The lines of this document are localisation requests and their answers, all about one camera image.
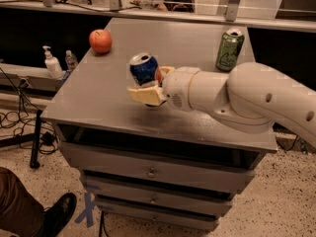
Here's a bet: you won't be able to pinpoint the bottom drawer front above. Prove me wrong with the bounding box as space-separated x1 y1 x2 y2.
95 197 218 231

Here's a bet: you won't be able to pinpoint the grey drawer cabinet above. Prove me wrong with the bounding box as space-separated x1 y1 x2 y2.
40 17 278 233

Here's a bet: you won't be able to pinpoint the brown trouser leg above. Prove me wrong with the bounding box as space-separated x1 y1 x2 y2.
0 167 44 237

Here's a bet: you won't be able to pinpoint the black leather shoe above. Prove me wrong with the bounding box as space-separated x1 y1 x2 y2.
39 193 77 237

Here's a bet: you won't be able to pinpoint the top drawer front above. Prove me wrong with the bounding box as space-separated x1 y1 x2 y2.
60 142 254 193

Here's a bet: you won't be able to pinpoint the black stand leg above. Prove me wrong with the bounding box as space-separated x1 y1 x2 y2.
30 110 41 169

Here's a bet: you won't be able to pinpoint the blue pepsi can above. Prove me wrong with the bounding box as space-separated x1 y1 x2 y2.
129 52 161 88

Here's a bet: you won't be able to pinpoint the black floor cables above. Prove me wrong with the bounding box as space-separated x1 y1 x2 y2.
0 67 60 156

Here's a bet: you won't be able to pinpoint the clear plastic bottle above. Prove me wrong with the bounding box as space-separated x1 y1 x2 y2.
65 50 78 71

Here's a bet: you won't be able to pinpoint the middle drawer front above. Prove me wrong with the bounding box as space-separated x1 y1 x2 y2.
79 175 234 218

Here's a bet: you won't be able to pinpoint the red apple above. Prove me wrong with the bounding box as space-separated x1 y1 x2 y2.
89 30 113 54

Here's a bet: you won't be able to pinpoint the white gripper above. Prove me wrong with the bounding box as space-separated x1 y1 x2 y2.
127 66 200 112

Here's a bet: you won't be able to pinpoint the white pump bottle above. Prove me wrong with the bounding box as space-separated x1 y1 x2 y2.
42 45 63 79

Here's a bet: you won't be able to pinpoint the drawer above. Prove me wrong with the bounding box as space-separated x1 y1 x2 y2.
95 197 218 231
60 142 254 193
79 175 234 218

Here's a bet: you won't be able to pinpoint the green soda can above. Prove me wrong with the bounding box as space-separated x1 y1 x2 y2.
215 28 245 71

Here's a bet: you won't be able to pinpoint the blue tape cross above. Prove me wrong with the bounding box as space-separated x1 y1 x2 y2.
75 191 100 229

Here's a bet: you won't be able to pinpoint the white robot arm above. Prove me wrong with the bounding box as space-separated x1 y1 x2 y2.
127 62 316 146

